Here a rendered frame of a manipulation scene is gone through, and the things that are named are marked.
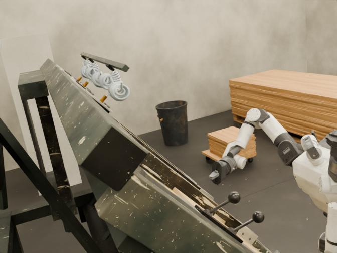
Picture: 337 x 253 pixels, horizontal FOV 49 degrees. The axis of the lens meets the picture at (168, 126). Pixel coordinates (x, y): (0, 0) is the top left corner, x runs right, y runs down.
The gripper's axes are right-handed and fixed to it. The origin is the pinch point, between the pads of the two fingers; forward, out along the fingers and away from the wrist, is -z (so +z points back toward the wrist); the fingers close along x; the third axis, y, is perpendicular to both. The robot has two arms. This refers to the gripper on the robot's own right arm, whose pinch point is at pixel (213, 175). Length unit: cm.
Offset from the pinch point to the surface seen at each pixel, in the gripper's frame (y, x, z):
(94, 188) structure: -1, 29, -79
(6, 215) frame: -158, -80, -21
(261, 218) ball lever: 42, 22, -51
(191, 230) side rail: 39, 38, -89
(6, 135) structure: -65, 26, -67
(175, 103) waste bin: -251, -101, 351
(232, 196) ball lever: 35, 31, -58
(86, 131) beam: 17, 59, -98
